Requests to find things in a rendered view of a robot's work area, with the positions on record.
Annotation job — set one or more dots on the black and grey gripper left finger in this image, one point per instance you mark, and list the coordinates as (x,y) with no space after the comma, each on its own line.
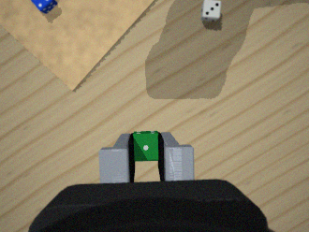
(117,163)

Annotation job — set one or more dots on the tan mat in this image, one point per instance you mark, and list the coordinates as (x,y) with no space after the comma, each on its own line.
(72,38)

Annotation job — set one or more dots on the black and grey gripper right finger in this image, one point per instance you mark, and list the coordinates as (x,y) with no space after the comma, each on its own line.
(175,161)

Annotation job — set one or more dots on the white die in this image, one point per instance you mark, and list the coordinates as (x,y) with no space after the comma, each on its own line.
(210,10)

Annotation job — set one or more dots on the green die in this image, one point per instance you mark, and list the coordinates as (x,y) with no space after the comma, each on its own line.
(145,146)

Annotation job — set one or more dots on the blue die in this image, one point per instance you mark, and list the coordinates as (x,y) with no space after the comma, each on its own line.
(45,5)

